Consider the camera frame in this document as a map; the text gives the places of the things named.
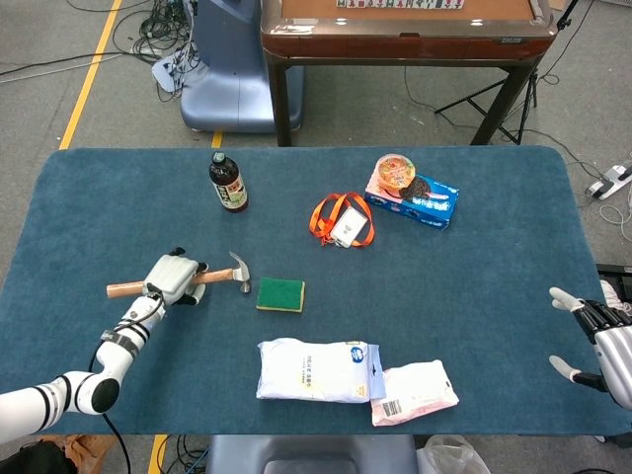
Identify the dark drink bottle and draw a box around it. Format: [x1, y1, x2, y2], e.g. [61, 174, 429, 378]
[208, 151, 250, 214]

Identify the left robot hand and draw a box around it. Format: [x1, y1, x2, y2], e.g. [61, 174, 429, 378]
[141, 247, 209, 307]

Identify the large white plastic package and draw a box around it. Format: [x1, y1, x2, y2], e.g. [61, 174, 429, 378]
[255, 338, 386, 404]

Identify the white power strip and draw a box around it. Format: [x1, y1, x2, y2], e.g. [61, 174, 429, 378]
[587, 165, 632, 200]

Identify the orange lanyard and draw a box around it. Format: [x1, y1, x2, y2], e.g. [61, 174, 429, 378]
[309, 192, 376, 249]

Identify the black equipment frame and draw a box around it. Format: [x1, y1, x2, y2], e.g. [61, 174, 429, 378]
[595, 264, 632, 300]

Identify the black bag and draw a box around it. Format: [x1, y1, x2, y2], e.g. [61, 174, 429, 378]
[0, 441, 78, 474]

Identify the white badge holder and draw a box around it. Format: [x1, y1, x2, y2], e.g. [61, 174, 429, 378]
[329, 205, 370, 249]

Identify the wooden handle claw hammer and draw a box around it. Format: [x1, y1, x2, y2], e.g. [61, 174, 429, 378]
[106, 251, 253, 300]

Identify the green yellow sponge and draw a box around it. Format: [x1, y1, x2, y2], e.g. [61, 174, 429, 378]
[255, 276, 306, 314]

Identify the tangle of floor cables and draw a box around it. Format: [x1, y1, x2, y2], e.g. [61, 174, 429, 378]
[111, 0, 198, 103]

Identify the black tripod stand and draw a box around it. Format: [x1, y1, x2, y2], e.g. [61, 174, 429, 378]
[434, 0, 580, 145]

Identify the blue grey machine base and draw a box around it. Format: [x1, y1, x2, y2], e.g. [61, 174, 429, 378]
[180, 0, 306, 134]

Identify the black floor cable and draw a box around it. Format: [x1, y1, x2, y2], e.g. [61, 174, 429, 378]
[0, 48, 134, 78]

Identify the white shoe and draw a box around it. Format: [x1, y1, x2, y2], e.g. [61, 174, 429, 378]
[599, 278, 632, 317]

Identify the brown mahjong table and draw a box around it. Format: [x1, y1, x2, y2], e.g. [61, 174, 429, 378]
[260, 0, 559, 147]

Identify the blue cookie box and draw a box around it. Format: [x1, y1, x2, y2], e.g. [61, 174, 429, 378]
[363, 173, 460, 231]

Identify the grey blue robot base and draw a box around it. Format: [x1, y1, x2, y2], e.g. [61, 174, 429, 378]
[204, 434, 421, 474]

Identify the instant noodle cup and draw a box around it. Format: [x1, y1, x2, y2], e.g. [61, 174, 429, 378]
[373, 153, 417, 195]

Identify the row of mahjong tiles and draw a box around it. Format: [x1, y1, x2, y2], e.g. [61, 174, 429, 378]
[336, 0, 465, 10]

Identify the blue table carpet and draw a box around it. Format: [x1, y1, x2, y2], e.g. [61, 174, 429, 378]
[0, 145, 618, 438]

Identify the brown paper bag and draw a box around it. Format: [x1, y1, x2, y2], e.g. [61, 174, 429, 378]
[41, 434, 118, 468]

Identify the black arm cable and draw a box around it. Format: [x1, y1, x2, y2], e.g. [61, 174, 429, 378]
[88, 290, 165, 474]

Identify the clear plastic bag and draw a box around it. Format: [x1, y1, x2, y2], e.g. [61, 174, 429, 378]
[417, 434, 490, 474]

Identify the pink white plastic package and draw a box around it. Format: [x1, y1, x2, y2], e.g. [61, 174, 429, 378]
[369, 358, 460, 428]

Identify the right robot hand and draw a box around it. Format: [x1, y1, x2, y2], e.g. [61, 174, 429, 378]
[548, 286, 632, 411]

